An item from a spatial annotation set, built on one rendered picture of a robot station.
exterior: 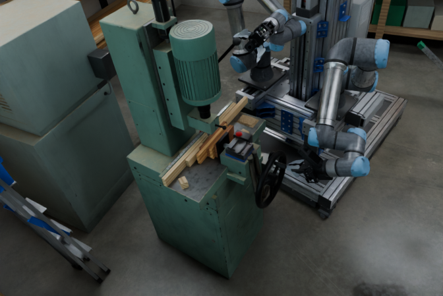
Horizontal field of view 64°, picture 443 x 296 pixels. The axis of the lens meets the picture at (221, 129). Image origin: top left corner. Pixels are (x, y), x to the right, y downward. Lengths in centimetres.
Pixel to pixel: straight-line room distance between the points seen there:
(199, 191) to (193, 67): 53
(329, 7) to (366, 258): 150
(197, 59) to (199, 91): 15
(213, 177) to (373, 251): 127
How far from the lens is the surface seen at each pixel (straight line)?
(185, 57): 136
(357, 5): 225
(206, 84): 143
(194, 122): 165
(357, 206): 266
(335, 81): 152
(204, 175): 160
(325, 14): 206
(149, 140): 188
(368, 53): 156
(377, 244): 252
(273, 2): 198
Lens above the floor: 210
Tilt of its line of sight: 42 degrees down
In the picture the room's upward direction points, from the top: 7 degrees counter-clockwise
